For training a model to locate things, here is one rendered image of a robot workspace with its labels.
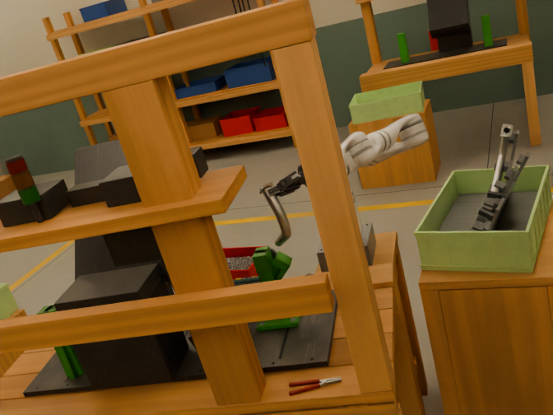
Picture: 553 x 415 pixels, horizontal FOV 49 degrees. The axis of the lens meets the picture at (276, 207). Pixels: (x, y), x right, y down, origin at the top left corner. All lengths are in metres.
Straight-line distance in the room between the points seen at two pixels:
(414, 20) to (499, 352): 5.24
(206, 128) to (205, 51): 6.41
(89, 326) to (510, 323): 1.51
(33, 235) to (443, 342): 1.59
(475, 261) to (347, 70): 5.36
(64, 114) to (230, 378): 8.07
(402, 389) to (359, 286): 1.04
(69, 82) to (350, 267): 0.83
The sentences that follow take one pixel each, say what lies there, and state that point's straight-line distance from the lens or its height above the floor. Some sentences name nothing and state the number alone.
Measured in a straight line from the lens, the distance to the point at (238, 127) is 7.57.
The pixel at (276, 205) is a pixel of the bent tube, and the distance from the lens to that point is 1.76.
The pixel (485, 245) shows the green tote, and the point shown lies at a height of 0.90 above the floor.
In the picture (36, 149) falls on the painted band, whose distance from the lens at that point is 10.24.
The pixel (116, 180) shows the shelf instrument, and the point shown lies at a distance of 1.66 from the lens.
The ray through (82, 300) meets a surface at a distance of 1.99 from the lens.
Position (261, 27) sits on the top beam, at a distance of 1.39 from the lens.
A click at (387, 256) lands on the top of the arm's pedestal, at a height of 0.85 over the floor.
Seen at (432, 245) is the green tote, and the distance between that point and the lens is 2.40.
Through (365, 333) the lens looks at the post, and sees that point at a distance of 1.66.
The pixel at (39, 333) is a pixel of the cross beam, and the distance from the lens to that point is 1.91.
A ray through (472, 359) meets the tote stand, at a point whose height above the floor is 0.43.
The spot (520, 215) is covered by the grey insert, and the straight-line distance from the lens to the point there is 2.67.
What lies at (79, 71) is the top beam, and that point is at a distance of 1.56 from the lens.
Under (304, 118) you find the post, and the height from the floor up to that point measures 1.68.
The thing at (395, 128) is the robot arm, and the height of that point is 1.45.
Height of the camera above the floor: 2.01
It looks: 21 degrees down
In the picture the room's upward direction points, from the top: 16 degrees counter-clockwise
